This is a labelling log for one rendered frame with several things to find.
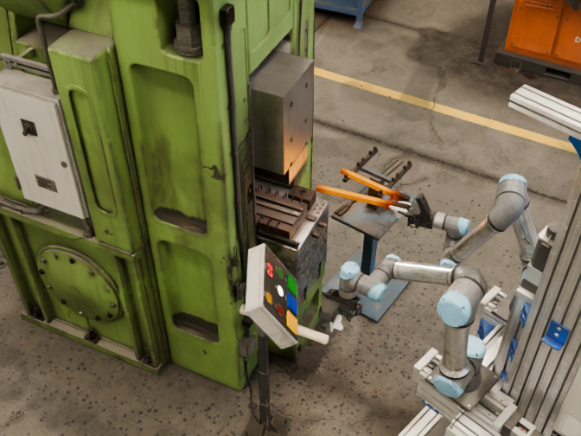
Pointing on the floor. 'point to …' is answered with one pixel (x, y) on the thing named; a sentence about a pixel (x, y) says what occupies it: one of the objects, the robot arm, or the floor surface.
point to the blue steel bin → (346, 8)
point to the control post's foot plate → (277, 425)
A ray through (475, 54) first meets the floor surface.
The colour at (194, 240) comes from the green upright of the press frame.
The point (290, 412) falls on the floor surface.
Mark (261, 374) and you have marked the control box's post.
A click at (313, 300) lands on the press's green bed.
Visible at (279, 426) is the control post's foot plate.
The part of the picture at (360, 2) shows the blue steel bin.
